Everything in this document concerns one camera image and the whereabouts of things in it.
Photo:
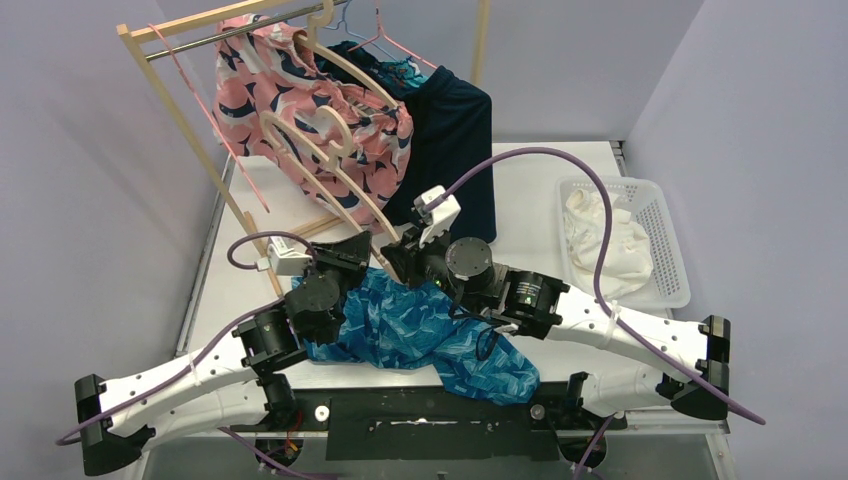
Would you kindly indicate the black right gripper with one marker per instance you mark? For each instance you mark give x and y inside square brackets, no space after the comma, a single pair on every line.
[407,256]

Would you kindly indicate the navy blue shorts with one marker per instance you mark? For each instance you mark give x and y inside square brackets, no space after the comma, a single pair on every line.
[452,133]

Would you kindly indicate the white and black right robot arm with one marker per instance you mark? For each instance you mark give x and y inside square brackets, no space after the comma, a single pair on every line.
[676,362]

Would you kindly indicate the wooden hanger rear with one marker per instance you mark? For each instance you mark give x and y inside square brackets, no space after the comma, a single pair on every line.
[309,40]

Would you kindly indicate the pink floral shorts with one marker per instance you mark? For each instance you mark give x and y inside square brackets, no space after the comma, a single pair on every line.
[265,71]

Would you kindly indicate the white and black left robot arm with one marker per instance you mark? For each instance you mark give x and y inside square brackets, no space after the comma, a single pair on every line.
[237,378]

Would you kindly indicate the wooden clothes rack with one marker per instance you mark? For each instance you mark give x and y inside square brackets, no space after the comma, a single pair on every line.
[134,39]

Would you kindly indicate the blue shark print shorts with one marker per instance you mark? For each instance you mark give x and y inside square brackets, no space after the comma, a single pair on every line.
[391,326]

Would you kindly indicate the white plastic basket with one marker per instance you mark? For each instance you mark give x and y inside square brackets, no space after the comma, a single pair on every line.
[643,268]

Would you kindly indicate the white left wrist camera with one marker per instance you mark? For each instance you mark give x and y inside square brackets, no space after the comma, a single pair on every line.
[282,260]

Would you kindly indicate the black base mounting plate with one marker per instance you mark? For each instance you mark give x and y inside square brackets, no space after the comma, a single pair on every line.
[429,423]

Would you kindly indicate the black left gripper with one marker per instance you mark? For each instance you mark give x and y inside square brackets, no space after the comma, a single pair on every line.
[341,257]

